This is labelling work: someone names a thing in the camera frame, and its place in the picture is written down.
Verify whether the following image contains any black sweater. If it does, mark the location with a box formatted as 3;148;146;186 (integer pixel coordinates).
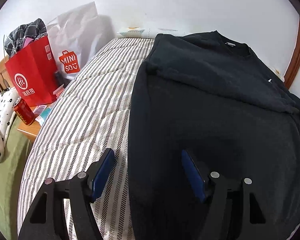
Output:
128;31;300;239

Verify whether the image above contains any green bed sheet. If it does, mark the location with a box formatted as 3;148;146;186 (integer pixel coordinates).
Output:
0;118;33;239

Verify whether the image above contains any wooden nightstand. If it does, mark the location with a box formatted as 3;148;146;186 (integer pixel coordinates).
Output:
17;106;43;142

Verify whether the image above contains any blue tissue pack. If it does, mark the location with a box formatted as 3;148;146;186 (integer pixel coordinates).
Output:
36;106;52;126

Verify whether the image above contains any white black-patterned pillow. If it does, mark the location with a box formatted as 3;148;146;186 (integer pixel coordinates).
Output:
0;87;19;162

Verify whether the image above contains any red drink can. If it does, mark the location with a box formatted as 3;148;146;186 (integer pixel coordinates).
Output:
13;96;35;126

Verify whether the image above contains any striped grey white mattress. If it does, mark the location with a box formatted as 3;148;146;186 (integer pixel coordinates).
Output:
17;38;154;239

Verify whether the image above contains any pink round container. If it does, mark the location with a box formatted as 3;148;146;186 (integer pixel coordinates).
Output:
53;84;65;99

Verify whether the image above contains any dark small bottle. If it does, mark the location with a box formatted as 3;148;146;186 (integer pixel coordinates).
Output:
54;71;66;88

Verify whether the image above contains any red paper shopping bag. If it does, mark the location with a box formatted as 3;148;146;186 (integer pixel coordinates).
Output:
5;36;58;107

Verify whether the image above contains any wooden headboard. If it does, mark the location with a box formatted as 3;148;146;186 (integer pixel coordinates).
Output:
0;56;13;92

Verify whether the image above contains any black plaid garment in bag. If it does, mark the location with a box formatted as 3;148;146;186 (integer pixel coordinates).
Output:
4;18;47;57

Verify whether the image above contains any white Miniso plastic bag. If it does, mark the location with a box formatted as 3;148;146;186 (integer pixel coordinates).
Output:
46;2;114;80

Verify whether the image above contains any brown wooden door frame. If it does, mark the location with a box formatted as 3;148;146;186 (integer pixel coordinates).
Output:
284;18;300;89

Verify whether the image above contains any white patterned sheet at wall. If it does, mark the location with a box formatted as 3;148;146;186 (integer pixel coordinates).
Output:
116;27;185;38

